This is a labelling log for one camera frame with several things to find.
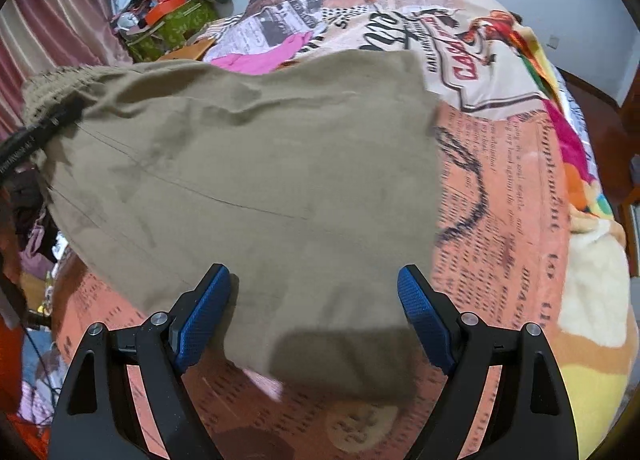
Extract striped red curtain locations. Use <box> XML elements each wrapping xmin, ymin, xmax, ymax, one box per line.
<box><xmin>0</xmin><ymin>0</ymin><xmax>133</xmax><ymax>137</ymax></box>

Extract pink cloth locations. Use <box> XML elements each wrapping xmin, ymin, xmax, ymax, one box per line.
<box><xmin>210</xmin><ymin>31</ymin><xmax>313</xmax><ymax>75</ymax></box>

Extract purple cloth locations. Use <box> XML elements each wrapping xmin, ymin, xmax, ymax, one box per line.
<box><xmin>19</xmin><ymin>223</ymin><xmax>60</xmax><ymax>268</ymax></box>

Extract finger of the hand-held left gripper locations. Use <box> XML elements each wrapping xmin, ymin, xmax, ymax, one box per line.
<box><xmin>0</xmin><ymin>100</ymin><xmax>85</xmax><ymax>181</ymax></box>

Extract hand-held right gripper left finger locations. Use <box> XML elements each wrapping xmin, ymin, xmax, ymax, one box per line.
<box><xmin>47</xmin><ymin>263</ymin><xmax>232</xmax><ymax>460</ymax></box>

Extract green fabric hamper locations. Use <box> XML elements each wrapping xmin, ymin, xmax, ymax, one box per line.
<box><xmin>125</xmin><ymin>0</ymin><xmax>219</xmax><ymax>64</ymax></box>

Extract printed blanket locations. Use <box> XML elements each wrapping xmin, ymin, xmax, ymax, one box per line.
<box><xmin>50</xmin><ymin>0</ymin><xmax>631</xmax><ymax>460</ymax></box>

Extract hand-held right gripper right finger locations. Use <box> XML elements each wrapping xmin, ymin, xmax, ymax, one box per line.
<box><xmin>397</xmin><ymin>264</ymin><xmax>577</xmax><ymax>460</ymax></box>

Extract wooden lap desk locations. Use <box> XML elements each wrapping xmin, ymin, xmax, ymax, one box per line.
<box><xmin>165</xmin><ymin>38</ymin><xmax>219</xmax><ymax>62</ymax></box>

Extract olive green pants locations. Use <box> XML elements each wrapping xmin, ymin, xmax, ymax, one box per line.
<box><xmin>21</xmin><ymin>49</ymin><xmax>443</xmax><ymax>403</ymax></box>

